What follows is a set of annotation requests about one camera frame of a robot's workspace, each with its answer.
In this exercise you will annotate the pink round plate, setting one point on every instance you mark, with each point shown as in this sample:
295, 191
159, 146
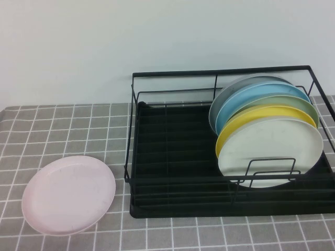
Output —
68, 196

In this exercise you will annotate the grey round plate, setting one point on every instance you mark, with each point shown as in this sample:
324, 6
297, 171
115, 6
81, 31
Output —
225, 95

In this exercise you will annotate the blue round plate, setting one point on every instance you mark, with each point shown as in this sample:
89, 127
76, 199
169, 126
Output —
248, 102

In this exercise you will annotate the yellow round plate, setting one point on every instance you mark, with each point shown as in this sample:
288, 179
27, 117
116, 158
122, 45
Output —
261, 113

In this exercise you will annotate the white round plate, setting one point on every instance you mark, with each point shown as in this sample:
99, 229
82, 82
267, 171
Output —
269, 146

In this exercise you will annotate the green round plate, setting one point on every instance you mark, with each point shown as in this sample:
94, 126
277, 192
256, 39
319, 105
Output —
288, 102

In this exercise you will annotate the black plastic drip tray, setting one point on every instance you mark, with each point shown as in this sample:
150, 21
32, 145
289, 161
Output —
178, 136

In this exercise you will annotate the grey checked tablecloth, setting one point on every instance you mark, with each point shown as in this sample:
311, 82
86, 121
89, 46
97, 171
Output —
78, 125

